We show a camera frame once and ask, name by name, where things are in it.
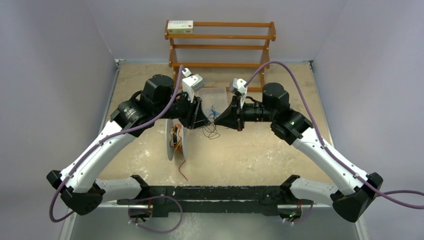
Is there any blue wire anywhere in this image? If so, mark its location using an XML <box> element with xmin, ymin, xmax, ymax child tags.
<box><xmin>205</xmin><ymin>105</ymin><xmax>222</xmax><ymax>118</ymax></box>

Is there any yellow wire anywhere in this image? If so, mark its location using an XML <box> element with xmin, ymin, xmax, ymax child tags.
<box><xmin>170</xmin><ymin>127</ymin><xmax>183</xmax><ymax>153</ymax></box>

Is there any white cardboard box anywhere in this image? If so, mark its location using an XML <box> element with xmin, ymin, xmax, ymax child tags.
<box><xmin>166</xmin><ymin>20</ymin><xmax>194</xmax><ymax>35</ymax></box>

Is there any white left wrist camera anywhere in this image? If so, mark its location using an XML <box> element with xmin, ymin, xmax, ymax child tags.
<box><xmin>182</xmin><ymin>68</ymin><xmax>206</xmax><ymax>103</ymax></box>

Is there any black wire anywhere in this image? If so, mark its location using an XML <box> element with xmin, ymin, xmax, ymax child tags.
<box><xmin>202</xmin><ymin>105</ymin><xmax>222</xmax><ymax>141</ymax></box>

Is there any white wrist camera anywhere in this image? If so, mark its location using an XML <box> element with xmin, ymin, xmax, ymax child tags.
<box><xmin>229</xmin><ymin>78</ymin><xmax>248</xmax><ymax>109</ymax></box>
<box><xmin>182</xmin><ymin>68</ymin><xmax>206</xmax><ymax>103</ymax></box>

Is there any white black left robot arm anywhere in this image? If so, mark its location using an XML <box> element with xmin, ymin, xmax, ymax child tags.
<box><xmin>46</xmin><ymin>74</ymin><xmax>210</xmax><ymax>216</ymax></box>

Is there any orange wooden shelf rack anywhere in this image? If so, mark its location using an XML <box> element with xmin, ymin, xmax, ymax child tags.
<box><xmin>164</xmin><ymin>20</ymin><xmax>277</xmax><ymax>79</ymax></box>

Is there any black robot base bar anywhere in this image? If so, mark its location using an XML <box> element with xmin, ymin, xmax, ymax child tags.
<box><xmin>118</xmin><ymin>177</ymin><xmax>309</xmax><ymax>221</ymax></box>

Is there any clear plastic divided tray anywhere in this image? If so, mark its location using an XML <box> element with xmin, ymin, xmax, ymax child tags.
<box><xmin>198</xmin><ymin>87</ymin><xmax>229</xmax><ymax>121</ymax></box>

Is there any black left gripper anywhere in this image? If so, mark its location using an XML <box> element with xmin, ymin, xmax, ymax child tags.
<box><xmin>154</xmin><ymin>89</ymin><xmax>211</xmax><ymax>129</ymax></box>

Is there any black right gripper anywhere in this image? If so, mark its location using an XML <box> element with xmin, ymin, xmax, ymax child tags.
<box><xmin>215</xmin><ymin>95</ymin><xmax>277</xmax><ymax>133</ymax></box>

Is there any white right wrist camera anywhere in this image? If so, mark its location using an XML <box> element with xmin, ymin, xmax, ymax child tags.
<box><xmin>229</xmin><ymin>78</ymin><xmax>248</xmax><ymax>109</ymax></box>

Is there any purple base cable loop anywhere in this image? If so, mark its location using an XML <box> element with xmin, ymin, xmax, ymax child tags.
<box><xmin>127</xmin><ymin>195</ymin><xmax>185</xmax><ymax>235</ymax></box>

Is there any white plastic cable spool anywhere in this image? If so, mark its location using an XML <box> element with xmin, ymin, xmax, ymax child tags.
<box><xmin>165</xmin><ymin>119</ymin><xmax>189</xmax><ymax>161</ymax></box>

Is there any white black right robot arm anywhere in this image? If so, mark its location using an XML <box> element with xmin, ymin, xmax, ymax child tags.
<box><xmin>214</xmin><ymin>79</ymin><xmax>383</xmax><ymax>223</ymax></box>

